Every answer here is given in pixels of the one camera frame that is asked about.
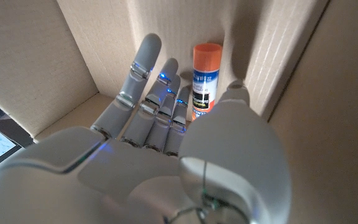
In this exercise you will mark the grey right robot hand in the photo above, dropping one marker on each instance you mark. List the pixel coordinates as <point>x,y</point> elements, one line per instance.
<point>135,174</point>

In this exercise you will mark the orange capped glue stick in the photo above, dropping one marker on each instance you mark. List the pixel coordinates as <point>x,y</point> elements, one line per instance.
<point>207,62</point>

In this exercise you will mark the open cardboard box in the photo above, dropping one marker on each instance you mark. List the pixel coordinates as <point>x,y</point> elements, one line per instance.
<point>322,124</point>

